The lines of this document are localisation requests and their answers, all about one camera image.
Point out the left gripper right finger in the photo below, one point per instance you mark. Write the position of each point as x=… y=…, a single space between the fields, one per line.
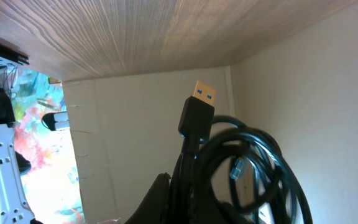
x=211 y=211

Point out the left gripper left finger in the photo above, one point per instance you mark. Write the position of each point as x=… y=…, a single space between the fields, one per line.
x=153 y=209

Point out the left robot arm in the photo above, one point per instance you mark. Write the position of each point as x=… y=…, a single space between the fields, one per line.
x=15 y=209

